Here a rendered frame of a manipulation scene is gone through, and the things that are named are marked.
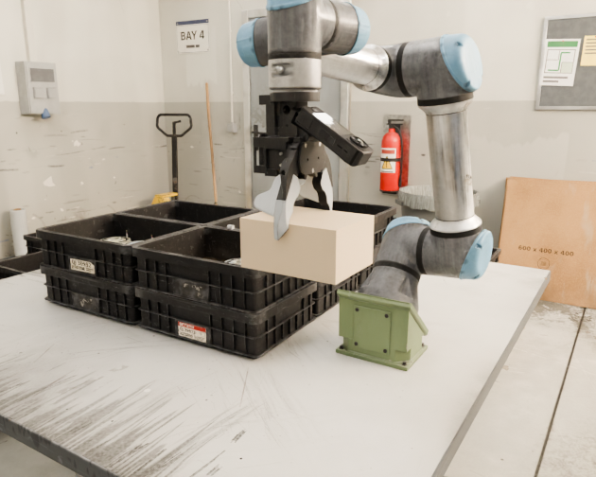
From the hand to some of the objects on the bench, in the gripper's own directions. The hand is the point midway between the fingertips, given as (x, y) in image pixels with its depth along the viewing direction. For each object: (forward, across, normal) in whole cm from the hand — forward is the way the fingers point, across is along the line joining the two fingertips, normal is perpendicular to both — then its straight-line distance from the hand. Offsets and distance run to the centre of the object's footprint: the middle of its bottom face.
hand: (307, 231), depth 80 cm
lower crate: (+40, -39, -49) cm, 74 cm away
